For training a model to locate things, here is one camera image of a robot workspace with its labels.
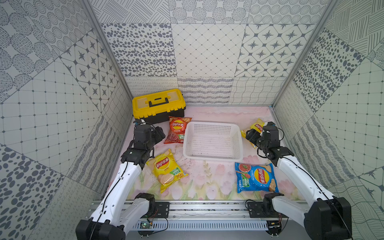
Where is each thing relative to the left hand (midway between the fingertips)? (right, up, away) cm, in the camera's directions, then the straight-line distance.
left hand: (155, 128), depth 77 cm
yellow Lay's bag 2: (+64, 0, +23) cm, 68 cm away
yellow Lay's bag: (+5, -23, +4) cm, 24 cm away
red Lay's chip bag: (+9, -2, +20) cm, 22 cm away
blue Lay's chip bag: (+54, -26, +1) cm, 60 cm away
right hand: (+54, -5, +7) cm, 54 cm away
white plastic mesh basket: (+33, -10, +22) cm, 41 cm away
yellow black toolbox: (-5, +13, +21) cm, 25 cm away
